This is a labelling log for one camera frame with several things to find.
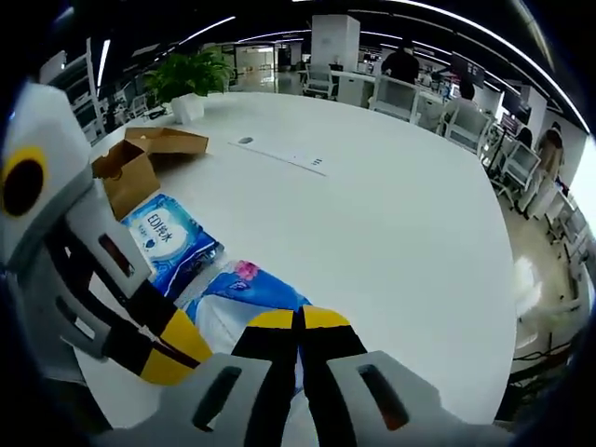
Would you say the white table socket panel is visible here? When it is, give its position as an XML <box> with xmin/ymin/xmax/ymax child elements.
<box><xmin>227</xmin><ymin>136</ymin><xmax>328</xmax><ymax>177</ymax></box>

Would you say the green potted plant white pot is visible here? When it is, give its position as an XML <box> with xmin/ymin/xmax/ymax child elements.
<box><xmin>143</xmin><ymin>48</ymin><xmax>234</xmax><ymax>123</ymax></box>

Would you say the brown cardboard shoe box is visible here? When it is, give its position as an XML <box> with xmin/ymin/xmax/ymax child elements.
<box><xmin>91</xmin><ymin>128</ymin><xmax>210</xmax><ymax>223</ymax></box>

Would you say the blue soft tissue pack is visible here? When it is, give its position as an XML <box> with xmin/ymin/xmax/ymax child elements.
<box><xmin>179</xmin><ymin>260</ymin><xmax>313</xmax><ymax>397</ymax></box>

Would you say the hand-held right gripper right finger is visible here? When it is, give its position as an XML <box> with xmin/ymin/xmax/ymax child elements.
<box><xmin>303</xmin><ymin>305</ymin><xmax>467</xmax><ymax>447</ymax></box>

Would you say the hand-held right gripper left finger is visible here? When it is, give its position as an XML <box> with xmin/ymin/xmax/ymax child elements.
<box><xmin>160</xmin><ymin>309</ymin><xmax>299</xmax><ymax>447</ymax></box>

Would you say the blue wet wipes pack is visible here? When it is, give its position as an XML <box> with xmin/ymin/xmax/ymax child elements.
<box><xmin>120</xmin><ymin>193</ymin><xmax>225</xmax><ymax>299</ymax></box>

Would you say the white office chair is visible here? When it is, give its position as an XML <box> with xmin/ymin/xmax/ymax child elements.
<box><xmin>441</xmin><ymin>104</ymin><xmax>494</xmax><ymax>155</ymax></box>
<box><xmin>500</xmin><ymin>139</ymin><xmax>542</xmax><ymax>213</ymax></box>
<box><xmin>372</xmin><ymin>74</ymin><xmax>420</xmax><ymax>123</ymax></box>

